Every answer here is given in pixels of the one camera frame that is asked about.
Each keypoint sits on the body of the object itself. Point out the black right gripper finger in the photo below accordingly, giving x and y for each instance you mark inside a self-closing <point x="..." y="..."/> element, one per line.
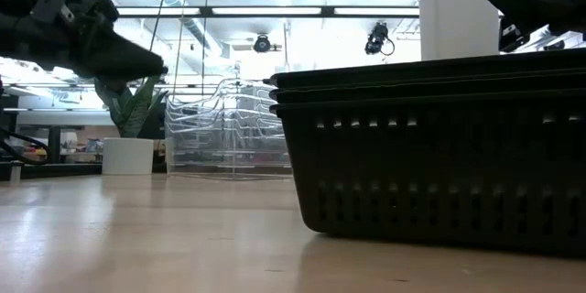
<point x="549" y="0"/>
<point x="513" y="36"/>

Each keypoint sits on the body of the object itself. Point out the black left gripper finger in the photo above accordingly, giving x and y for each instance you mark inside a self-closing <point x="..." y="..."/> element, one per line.
<point x="123" y="61"/>

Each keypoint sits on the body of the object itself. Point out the green artificial plant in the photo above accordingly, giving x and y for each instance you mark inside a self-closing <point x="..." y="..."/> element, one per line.
<point x="133" y="114"/>

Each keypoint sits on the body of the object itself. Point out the white cylindrical lamp shade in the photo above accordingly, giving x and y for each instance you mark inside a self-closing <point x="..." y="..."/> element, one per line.
<point x="458" y="18"/>

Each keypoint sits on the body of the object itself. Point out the white plant pot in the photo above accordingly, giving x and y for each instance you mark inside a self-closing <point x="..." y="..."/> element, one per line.
<point x="127" y="155"/>

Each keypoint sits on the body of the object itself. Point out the clear container lower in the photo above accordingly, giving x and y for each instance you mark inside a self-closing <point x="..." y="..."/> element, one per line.
<point x="206" y="146"/>

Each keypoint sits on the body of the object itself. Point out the round black overhead camera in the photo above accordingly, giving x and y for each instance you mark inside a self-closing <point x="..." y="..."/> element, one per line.
<point x="262" y="44"/>

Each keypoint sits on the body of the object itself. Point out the black overhead frame beam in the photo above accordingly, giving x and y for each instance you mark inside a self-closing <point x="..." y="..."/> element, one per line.
<point x="327" y="11"/>

